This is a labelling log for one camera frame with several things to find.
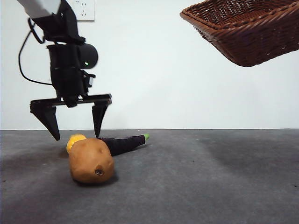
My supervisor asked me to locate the yellow corn cob piece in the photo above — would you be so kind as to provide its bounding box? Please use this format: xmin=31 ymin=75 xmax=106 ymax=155
xmin=66 ymin=133 xmax=87 ymax=154

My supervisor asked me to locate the purple eggplant with green stem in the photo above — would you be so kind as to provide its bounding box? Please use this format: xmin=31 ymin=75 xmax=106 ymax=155
xmin=98 ymin=133 xmax=151 ymax=156

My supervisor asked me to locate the brown potato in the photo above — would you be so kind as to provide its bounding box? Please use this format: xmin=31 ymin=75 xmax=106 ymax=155
xmin=68 ymin=137 xmax=115 ymax=184

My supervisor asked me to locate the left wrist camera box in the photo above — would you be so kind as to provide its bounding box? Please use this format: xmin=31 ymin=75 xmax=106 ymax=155
xmin=81 ymin=70 xmax=96 ymax=94

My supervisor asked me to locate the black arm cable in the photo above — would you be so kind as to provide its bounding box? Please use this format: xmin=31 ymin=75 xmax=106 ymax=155
xmin=18 ymin=17 xmax=53 ymax=86

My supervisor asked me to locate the white wall socket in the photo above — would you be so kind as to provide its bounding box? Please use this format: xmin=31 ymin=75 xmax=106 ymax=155
xmin=74 ymin=0 xmax=95 ymax=22

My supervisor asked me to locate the brown wicker basket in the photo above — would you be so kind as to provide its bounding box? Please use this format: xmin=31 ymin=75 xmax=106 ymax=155
xmin=179 ymin=0 xmax=299 ymax=68

